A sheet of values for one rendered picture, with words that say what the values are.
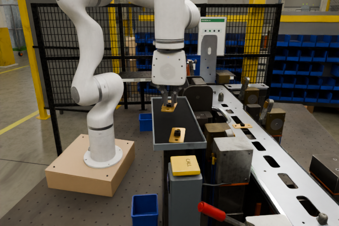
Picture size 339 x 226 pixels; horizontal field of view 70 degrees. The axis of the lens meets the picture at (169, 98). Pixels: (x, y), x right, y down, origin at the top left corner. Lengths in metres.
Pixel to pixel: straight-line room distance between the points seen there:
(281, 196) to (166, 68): 0.48
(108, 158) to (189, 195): 0.72
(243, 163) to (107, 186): 0.64
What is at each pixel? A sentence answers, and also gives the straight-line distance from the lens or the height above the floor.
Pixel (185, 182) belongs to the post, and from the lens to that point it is 0.55.
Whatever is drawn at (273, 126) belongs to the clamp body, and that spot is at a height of 0.98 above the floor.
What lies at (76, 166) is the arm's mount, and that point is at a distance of 1.26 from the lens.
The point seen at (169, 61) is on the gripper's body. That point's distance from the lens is 0.70.
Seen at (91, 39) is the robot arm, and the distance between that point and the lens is 1.03.
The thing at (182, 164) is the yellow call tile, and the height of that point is 1.16.
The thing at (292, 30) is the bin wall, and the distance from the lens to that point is 3.33.
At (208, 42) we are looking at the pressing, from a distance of 1.74.
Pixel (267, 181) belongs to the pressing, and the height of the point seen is 1.00.
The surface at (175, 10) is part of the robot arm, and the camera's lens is 0.68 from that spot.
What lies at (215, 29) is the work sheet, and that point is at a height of 1.36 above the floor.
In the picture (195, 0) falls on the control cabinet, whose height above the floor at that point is 1.84.
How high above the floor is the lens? 1.48
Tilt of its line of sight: 19 degrees down
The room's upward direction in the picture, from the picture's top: straight up
